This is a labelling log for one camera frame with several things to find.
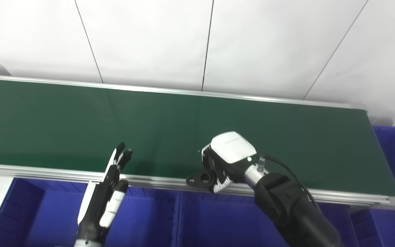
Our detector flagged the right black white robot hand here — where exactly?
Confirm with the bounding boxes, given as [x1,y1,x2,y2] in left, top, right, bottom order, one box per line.
[201,131,258,193]

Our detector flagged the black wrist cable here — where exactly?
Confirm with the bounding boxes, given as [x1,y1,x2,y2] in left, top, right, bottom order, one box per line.
[259,154,321,211]

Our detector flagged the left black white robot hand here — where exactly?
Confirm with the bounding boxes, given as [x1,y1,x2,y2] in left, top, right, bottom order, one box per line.
[77,142,133,242]

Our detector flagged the green conveyor belt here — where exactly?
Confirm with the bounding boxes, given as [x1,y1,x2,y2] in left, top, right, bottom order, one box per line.
[0,78,395,198]
[0,74,395,210]

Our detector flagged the black flanged machine part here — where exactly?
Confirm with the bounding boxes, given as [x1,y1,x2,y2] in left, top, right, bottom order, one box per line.
[186,169,218,189]

